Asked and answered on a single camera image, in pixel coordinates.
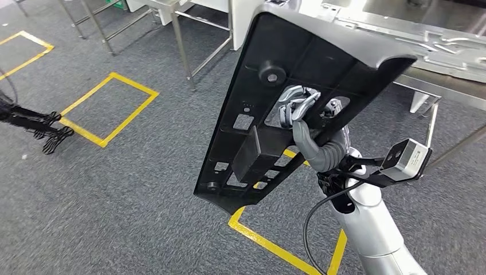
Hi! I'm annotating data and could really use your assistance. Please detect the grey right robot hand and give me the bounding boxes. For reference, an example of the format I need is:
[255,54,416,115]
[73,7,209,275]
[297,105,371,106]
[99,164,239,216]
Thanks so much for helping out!
[278,85,350,162]

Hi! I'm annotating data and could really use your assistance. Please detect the black plastic plate bracket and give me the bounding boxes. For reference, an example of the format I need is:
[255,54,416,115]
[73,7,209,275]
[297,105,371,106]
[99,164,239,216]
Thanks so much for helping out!
[193,3,418,215]

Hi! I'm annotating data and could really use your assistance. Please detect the stainless steel workbench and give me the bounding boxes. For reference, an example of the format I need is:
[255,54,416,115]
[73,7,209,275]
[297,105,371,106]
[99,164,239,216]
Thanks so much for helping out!
[300,0,486,174]

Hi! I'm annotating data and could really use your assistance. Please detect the stamped grey metal panel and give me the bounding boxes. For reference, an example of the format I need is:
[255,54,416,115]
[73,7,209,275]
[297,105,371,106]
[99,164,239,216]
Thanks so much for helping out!
[300,1,486,84]

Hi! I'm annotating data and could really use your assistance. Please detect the black wheeled stand leg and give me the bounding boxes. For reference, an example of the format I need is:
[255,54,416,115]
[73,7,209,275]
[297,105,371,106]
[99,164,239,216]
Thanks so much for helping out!
[0,100,75,156]

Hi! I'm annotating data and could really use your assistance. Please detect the black camera cable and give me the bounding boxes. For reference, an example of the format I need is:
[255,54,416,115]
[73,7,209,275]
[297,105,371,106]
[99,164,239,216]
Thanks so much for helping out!
[302,181,366,275]

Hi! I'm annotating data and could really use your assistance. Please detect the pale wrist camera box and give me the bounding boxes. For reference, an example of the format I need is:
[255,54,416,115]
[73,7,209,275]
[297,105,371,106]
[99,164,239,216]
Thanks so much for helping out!
[379,138,434,183]

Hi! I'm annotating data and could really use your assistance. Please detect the steel frame table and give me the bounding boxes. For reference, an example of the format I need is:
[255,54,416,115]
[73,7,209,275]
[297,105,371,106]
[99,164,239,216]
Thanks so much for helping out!
[146,0,234,92]
[57,0,157,56]

